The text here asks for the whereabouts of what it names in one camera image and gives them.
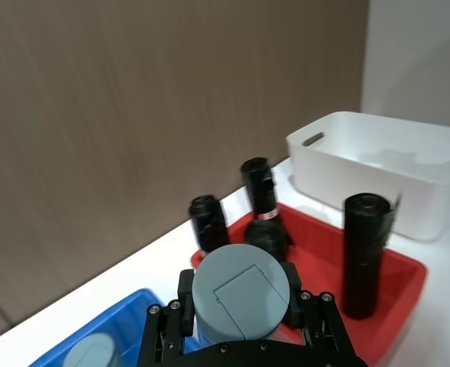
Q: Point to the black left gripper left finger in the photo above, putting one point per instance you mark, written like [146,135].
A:
[166,325]

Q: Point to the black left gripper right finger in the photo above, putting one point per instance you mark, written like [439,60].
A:
[324,321]

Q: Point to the grey plastic cylinder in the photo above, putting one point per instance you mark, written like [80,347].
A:
[240,290]
[91,351]

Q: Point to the blue plastic bin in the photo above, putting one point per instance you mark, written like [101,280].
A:
[121,317]

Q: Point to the red plastic tray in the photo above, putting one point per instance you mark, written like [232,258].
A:
[316,256]

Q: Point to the tall black bag roll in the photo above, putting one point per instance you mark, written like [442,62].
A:
[364,252]

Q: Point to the short black bag roll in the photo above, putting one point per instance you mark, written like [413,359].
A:
[209,225]
[266,235]

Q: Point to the black roll with red label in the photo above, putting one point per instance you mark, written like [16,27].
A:
[261,187]

